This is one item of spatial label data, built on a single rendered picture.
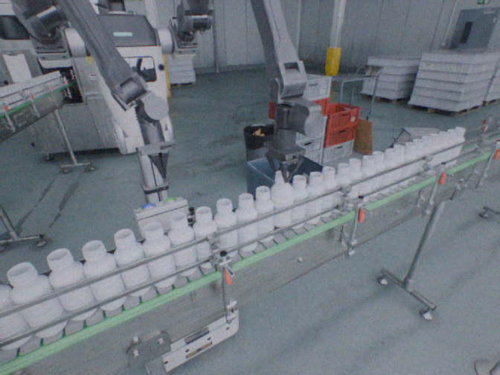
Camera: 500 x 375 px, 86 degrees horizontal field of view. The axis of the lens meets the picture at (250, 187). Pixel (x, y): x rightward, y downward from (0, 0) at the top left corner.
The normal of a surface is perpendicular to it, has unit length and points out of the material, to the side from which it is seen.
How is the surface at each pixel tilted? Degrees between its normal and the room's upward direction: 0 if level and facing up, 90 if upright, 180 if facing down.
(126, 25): 90
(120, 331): 90
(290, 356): 0
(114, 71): 98
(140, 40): 90
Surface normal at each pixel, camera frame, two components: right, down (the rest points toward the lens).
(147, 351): 0.51, 0.42
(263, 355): -0.01, -0.87
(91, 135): 0.23, 0.49
